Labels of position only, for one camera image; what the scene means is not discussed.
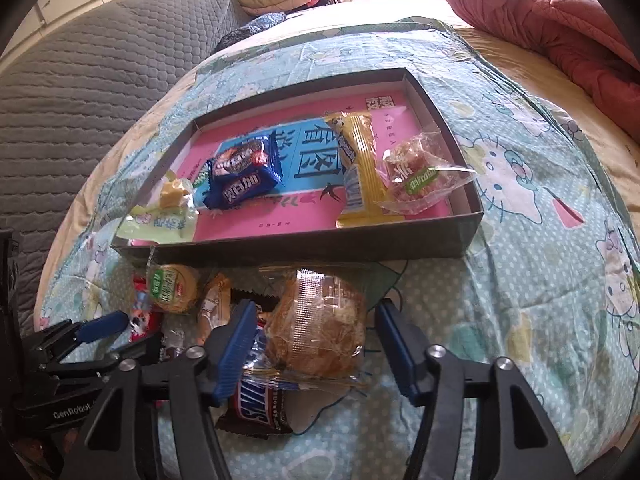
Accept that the clear pack red pastry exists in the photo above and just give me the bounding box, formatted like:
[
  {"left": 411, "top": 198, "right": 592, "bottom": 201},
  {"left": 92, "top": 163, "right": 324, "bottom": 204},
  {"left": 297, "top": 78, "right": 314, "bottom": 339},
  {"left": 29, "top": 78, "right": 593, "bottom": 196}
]
[{"left": 378, "top": 132, "right": 477, "bottom": 216}]

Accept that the dark blue patterned cloth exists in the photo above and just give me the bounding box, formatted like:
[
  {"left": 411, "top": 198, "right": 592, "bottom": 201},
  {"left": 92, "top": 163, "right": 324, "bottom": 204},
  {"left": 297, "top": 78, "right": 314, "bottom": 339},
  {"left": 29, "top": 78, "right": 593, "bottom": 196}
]
[{"left": 214, "top": 12, "right": 286, "bottom": 53}]

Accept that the clear pack brown bread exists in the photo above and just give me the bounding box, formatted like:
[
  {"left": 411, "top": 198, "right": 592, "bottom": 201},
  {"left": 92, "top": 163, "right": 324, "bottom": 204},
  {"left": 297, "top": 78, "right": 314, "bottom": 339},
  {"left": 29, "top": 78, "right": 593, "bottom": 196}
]
[{"left": 243, "top": 264, "right": 368, "bottom": 391}]

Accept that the brown snickers bar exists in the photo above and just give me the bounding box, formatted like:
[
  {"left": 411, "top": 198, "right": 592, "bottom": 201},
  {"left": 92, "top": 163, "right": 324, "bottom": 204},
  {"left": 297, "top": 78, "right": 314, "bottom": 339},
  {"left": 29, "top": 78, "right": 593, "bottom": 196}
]
[{"left": 216, "top": 288, "right": 293, "bottom": 439}]

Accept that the small beige snack pack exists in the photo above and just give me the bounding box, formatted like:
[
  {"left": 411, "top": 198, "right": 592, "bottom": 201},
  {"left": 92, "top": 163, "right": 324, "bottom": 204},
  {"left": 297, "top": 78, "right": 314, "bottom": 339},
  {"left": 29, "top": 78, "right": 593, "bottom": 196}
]
[{"left": 196, "top": 273, "right": 231, "bottom": 346}]

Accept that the round cake green label pack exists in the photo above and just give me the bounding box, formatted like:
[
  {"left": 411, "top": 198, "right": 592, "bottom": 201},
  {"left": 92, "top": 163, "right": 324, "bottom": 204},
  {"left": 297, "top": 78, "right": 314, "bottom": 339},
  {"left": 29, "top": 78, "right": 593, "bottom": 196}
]
[{"left": 146, "top": 264, "right": 200, "bottom": 314}]

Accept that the grey quilted headboard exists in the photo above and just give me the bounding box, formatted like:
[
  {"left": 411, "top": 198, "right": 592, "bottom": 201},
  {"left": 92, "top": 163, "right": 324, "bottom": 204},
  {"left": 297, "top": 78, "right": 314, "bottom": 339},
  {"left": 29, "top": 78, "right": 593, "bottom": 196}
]
[{"left": 1, "top": 0, "right": 247, "bottom": 335}]

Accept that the hello kitty patterned blanket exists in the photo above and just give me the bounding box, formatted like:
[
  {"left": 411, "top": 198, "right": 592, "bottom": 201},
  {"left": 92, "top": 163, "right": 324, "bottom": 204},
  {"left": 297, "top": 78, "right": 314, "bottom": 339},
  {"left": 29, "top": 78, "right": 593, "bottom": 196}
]
[{"left": 34, "top": 16, "right": 640, "bottom": 480}]

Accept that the small dark chocolate candy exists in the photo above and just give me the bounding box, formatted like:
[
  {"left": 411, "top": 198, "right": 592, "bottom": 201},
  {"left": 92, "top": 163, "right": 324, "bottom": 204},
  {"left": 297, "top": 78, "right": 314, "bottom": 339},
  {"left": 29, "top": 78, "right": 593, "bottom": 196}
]
[{"left": 160, "top": 330, "right": 184, "bottom": 362}]

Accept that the red quilted comforter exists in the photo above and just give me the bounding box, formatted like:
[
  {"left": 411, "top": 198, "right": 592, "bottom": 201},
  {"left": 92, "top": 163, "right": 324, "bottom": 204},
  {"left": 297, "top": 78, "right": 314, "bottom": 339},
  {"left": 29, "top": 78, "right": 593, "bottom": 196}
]
[{"left": 446, "top": 0, "right": 639, "bottom": 140}]

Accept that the dark cardboard box tray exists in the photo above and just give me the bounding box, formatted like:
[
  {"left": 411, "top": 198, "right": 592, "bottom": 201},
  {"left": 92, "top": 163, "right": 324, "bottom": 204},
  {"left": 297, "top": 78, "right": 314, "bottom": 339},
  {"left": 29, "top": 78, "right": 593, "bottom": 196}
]
[{"left": 112, "top": 68, "right": 484, "bottom": 266}]

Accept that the yellow wafer bar pack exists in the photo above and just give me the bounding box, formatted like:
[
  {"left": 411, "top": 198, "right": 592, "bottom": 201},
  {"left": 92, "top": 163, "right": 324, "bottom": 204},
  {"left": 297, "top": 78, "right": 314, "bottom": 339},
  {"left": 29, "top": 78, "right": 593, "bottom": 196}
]
[{"left": 324, "top": 112, "right": 404, "bottom": 229}]

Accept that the red candy wrapper pack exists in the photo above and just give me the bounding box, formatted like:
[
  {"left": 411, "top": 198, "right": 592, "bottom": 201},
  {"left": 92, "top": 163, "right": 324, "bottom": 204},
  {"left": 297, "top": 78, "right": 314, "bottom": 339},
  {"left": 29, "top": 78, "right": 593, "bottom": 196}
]
[{"left": 129, "top": 274, "right": 164, "bottom": 342}]

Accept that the blue oreo cookie pack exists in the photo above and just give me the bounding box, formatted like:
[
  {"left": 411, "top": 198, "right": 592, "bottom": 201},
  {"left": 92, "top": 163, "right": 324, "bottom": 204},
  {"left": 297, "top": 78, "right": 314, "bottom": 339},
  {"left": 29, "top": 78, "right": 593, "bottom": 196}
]
[{"left": 203, "top": 132, "right": 283, "bottom": 210}]

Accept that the green yellow cake snack pack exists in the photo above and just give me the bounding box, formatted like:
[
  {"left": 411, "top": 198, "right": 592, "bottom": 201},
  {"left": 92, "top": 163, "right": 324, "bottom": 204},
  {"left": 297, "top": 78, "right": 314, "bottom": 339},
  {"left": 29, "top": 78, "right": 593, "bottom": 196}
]
[{"left": 116, "top": 177, "right": 198, "bottom": 245}]

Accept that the beige bed sheet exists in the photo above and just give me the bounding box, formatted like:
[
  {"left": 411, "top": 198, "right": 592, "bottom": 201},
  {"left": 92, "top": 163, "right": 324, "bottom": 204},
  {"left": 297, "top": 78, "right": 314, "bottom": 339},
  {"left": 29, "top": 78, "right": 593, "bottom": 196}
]
[{"left": 34, "top": 0, "right": 640, "bottom": 451}]

